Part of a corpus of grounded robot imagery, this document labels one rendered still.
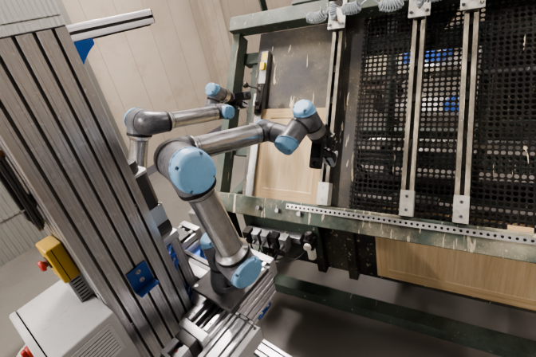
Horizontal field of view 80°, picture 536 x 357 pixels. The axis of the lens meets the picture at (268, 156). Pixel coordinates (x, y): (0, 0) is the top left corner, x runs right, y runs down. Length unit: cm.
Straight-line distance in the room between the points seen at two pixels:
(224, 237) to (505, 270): 157
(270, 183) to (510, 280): 138
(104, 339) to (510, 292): 195
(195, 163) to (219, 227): 23
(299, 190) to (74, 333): 125
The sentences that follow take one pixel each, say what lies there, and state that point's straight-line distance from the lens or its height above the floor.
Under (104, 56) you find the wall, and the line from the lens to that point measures 466.
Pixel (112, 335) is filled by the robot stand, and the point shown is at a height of 116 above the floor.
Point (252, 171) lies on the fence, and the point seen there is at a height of 103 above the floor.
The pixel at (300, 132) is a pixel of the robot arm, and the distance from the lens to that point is 109.
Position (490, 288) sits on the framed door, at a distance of 226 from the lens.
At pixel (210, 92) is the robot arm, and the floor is 160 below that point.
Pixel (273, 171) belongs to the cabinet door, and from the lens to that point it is 199.
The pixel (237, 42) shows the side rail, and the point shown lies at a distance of 236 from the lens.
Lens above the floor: 199
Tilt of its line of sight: 26 degrees down
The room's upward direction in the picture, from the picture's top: 13 degrees counter-clockwise
